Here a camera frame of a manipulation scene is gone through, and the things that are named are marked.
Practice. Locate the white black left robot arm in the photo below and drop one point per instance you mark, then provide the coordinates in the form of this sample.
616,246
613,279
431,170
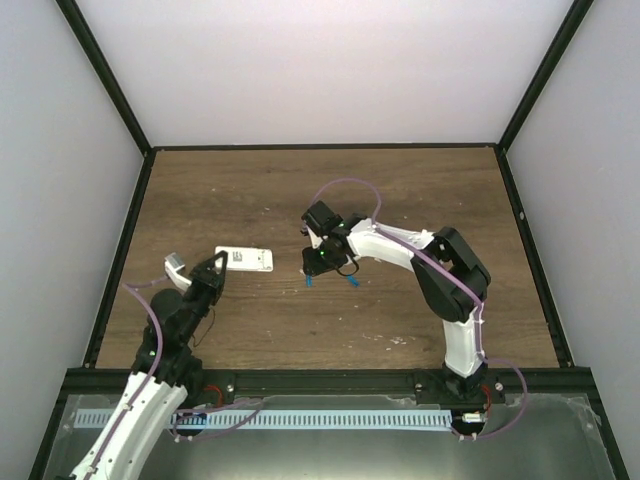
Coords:
165,373

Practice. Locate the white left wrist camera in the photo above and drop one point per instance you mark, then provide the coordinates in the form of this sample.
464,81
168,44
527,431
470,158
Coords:
174,268

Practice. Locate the white air conditioner remote control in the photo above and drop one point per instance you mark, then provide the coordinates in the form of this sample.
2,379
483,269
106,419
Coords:
247,259

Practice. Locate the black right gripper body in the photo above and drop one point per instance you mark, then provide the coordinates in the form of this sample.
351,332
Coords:
325,261

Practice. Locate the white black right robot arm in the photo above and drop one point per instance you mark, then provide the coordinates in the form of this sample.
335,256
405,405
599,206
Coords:
452,279

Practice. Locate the light blue slotted cable duct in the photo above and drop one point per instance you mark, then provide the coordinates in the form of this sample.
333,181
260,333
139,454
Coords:
403,420

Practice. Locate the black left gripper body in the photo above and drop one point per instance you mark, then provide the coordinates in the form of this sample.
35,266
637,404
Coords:
207,298

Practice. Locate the metal front plate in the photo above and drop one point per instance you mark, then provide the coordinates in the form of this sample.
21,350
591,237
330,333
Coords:
544,437

